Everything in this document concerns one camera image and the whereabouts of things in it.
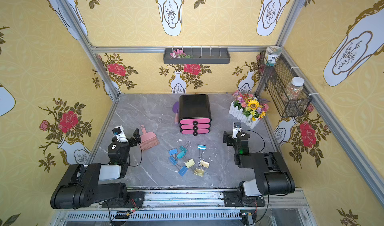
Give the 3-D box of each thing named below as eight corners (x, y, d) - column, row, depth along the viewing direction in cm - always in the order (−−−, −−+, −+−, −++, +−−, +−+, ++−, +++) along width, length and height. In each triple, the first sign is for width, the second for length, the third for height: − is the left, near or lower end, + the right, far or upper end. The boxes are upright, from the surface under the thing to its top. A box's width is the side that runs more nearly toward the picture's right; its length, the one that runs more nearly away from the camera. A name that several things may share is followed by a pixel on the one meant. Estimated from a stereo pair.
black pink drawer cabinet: (180, 137, 99) (177, 120, 85) (181, 112, 113) (179, 94, 98) (209, 137, 99) (211, 120, 85) (207, 111, 113) (209, 94, 98)
